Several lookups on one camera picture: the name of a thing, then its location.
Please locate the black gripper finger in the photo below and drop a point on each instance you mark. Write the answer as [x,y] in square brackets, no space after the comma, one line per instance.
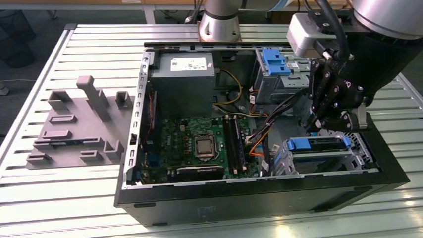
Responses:
[343,121]
[322,86]

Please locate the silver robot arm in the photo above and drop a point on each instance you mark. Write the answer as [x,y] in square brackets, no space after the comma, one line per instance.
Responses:
[218,24]

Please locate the metal optical drive cage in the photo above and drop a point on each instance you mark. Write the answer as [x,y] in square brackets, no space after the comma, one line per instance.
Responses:
[291,83]

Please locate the blue plastic drive latch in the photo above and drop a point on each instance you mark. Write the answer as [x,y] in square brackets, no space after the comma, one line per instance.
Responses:
[275,69]

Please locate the wooden desk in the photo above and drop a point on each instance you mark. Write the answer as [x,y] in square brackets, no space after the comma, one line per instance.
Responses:
[280,18]

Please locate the black RAM stick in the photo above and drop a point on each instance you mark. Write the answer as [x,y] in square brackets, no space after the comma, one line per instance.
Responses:
[239,141]

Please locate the black CPU socket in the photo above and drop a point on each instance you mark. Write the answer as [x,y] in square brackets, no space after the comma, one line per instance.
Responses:
[204,136]

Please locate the grey power supply unit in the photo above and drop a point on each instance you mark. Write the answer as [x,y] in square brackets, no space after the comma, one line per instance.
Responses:
[182,91]

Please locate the silver CPU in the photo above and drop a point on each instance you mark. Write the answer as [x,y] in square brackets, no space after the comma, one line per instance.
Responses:
[204,146]

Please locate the black PC case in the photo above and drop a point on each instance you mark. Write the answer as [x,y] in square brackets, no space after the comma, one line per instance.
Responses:
[231,198]

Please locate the green motherboard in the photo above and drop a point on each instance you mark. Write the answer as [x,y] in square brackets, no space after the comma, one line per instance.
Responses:
[175,134]

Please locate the black graphics card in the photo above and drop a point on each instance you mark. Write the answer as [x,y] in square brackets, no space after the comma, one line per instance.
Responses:
[198,173]

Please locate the blue expansion slot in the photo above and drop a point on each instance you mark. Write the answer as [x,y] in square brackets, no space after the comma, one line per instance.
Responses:
[154,160]

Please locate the blue video port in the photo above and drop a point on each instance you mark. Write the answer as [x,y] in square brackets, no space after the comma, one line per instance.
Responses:
[136,177]

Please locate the grey parts rack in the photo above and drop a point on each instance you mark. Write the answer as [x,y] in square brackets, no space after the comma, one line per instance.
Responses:
[83,134]

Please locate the black mesh bin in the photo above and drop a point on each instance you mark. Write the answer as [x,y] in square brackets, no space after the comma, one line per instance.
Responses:
[16,49]

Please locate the grey floor object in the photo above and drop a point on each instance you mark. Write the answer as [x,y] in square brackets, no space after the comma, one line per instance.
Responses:
[3,89]

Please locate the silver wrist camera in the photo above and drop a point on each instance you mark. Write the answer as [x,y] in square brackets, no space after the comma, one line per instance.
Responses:
[303,37]

